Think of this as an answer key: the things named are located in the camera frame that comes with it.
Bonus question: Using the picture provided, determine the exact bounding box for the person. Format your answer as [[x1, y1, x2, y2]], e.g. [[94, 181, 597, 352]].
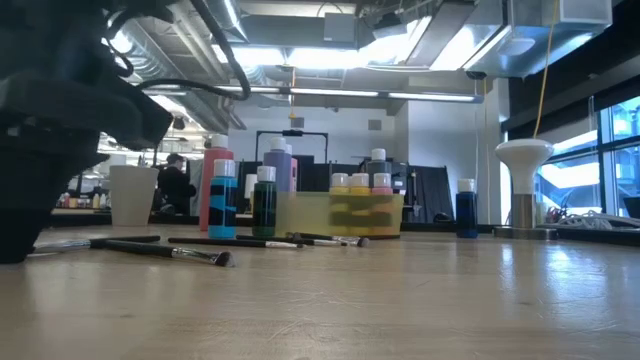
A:
[[156, 152, 198, 216]]

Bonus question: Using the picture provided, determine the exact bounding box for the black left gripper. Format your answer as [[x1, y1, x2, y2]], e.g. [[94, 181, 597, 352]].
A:
[[0, 69, 174, 265]]

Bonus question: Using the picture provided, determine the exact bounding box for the large coral red paint bottle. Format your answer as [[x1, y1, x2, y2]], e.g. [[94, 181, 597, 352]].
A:
[[199, 133, 236, 233]]

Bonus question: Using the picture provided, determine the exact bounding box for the small dark purple paint bottle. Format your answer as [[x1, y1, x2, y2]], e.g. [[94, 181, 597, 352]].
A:
[[455, 178, 479, 240]]

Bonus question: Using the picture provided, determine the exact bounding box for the small blue paint bottle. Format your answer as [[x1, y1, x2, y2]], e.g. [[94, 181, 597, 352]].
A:
[[207, 158, 239, 240]]

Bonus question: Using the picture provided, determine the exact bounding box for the white coiled cable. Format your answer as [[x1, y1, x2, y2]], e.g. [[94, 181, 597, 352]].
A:
[[548, 208, 640, 231]]

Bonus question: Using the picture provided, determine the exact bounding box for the small yellow paint bottle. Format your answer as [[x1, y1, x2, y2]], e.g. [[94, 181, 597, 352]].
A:
[[349, 172, 372, 237], [329, 172, 351, 237]]

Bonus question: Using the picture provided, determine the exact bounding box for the small pink paint bottle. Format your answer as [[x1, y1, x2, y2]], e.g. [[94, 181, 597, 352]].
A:
[[372, 172, 395, 237]]

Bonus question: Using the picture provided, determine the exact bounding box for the large grey paint bottle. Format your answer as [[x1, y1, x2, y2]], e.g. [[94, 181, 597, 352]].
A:
[[366, 148, 393, 176]]

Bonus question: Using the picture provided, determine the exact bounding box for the rectangular metal ventilation duct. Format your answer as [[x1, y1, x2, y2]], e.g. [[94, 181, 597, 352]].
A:
[[462, 0, 614, 80]]

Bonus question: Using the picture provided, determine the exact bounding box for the grey plastic cup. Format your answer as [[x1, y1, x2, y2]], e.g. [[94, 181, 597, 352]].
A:
[[108, 164, 160, 227]]

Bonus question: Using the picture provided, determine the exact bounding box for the round silver ventilation duct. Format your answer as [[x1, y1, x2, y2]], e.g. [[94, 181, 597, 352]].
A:
[[117, 0, 249, 135]]

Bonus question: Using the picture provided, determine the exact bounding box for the large light pink paint bottle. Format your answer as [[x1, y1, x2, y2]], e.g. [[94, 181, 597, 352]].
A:
[[285, 143, 299, 194]]

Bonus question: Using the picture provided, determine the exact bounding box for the yellow translucent plastic bin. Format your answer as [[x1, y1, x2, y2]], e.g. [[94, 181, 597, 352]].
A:
[[248, 190, 405, 240]]

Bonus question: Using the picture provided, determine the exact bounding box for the black gantry frame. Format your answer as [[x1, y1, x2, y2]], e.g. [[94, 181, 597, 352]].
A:
[[255, 129, 330, 164]]

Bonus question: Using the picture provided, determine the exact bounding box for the small green paint bottle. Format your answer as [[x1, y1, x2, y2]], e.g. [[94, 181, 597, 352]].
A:
[[251, 165, 278, 239]]

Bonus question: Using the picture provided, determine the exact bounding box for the large purple paint bottle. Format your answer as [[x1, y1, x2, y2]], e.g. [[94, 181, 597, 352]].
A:
[[262, 137, 294, 194]]

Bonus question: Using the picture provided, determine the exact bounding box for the long tube light bar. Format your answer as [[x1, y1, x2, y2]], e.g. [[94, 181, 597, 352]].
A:
[[144, 82, 485, 105]]

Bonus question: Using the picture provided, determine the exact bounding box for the yellow hanging cord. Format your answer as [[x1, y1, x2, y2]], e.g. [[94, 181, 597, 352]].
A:
[[531, 0, 560, 140]]

